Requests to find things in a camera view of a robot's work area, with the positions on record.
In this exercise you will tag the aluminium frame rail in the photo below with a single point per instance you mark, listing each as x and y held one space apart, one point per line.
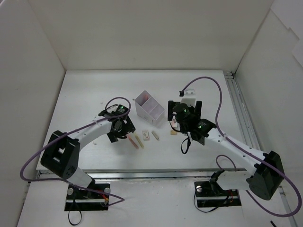
247 129

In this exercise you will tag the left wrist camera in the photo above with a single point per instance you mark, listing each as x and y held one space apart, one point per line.
120 110

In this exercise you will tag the white three-compartment organizer box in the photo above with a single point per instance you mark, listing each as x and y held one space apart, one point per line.
150 110

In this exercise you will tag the white eraser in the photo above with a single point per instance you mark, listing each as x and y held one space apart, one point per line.
155 135

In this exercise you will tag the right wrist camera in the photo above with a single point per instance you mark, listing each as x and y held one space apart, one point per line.
188 97

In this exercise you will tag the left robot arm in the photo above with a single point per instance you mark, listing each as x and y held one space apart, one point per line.
62 154

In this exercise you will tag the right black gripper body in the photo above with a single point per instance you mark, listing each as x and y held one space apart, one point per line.
171 109

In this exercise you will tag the staples box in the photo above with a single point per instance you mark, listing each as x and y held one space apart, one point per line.
145 134

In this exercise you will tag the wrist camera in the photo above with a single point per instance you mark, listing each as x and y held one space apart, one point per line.
120 110
188 97

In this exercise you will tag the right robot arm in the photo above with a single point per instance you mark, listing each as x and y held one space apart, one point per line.
263 168

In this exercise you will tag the yellow highlighter pen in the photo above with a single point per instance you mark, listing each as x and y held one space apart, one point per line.
139 140

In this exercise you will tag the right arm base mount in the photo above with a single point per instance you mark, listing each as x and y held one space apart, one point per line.
209 196

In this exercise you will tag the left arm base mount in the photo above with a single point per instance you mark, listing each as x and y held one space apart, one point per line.
82 200

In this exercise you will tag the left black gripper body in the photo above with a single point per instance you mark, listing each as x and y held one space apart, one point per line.
129 127

